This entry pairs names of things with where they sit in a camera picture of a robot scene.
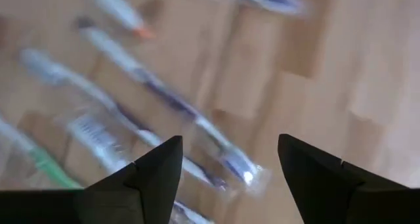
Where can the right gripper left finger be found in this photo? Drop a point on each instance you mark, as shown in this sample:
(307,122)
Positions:
(147,191)

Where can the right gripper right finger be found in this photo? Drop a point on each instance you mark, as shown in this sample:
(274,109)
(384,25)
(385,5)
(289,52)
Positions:
(321,191)

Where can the green toothbrush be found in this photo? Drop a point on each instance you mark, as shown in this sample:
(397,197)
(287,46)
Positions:
(42,161)

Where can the orange toothbrush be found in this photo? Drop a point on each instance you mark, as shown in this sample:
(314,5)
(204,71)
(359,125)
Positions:
(121,13)

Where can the purple toothbrush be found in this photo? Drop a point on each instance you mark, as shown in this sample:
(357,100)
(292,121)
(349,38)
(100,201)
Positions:
(95,140)
(170,100)
(275,0)
(85,86)

